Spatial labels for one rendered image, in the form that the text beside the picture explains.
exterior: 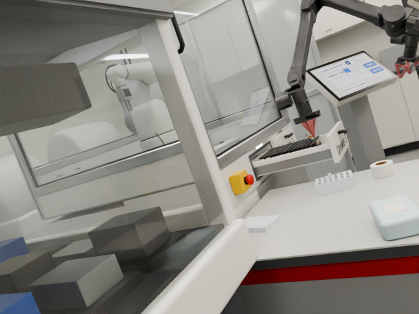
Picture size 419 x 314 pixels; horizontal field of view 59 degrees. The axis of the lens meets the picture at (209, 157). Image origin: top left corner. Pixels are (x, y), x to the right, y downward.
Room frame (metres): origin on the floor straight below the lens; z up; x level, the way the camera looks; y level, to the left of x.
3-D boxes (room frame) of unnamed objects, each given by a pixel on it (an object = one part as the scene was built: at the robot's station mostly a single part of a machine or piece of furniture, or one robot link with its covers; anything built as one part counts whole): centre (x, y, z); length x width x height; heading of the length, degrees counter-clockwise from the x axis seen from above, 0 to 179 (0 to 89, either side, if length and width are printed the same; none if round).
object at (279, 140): (1.88, -0.39, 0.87); 0.29 x 0.02 x 0.11; 149
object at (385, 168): (1.19, -0.53, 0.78); 0.07 x 0.07 x 0.04
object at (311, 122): (1.53, -0.43, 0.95); 0.07 x 0.07 x 0.09; 57
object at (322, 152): (1.55, -0.33, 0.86); 0.40 x 0.26 x 0.06; 59
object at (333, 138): (1.45, -0.51, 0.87); 0.29 x 0.02 x 0.11; 149
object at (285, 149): (1.55, -0.33, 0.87); 0.22 x 0.18 x 0.06; 59
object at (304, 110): (1.53, -0.44, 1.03); 0.10 x 0.07 x 0.07; 57
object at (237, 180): (1.32, -0.08, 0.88); 0.07 x 0.05 x 0.07; 149
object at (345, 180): (1.23, -0.38, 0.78); 0.12 x 0.08 x 0.04; 71
